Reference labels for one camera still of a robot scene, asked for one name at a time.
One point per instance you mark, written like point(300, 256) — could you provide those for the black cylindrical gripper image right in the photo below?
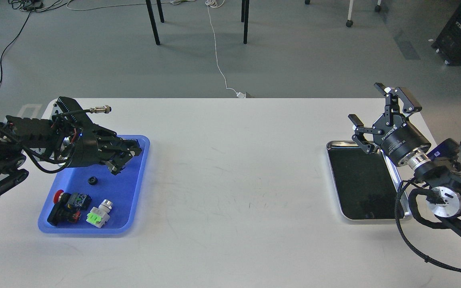
point(402, 137)

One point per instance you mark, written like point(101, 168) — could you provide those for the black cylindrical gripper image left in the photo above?
point(89, 149)

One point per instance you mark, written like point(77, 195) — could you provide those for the small black gear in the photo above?
point(92, 180)

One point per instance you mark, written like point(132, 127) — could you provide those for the black robot arm image left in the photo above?
point(68, 138)

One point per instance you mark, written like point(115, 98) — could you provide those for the blue plastic tray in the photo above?
point(122, 189)

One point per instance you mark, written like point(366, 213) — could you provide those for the silver metal tray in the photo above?
point(365, 184)

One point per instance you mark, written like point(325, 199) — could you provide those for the red emergency stop button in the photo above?
point(68, 207)

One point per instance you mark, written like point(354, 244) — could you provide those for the black table leg left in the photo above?
point(152, 18)

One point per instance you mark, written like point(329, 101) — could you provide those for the black table leg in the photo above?
point(245, 4)
point(152, 18)

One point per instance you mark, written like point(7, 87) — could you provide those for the black table leg right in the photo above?
point(245, 4)

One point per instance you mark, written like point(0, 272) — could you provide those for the green white push button switch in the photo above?
point(98, 216)

